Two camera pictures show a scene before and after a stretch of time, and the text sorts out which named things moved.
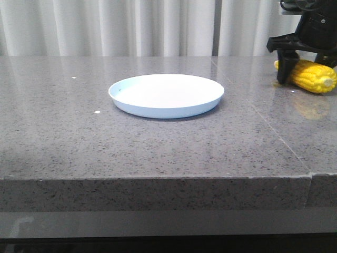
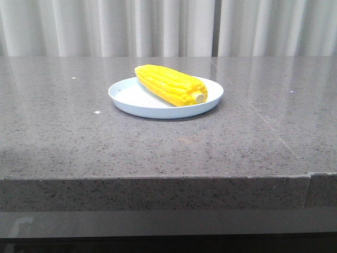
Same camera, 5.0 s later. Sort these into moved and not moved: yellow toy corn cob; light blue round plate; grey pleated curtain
Moved: yellow toy corn cob
Not moved: light blue round plate; grey pleated curtain
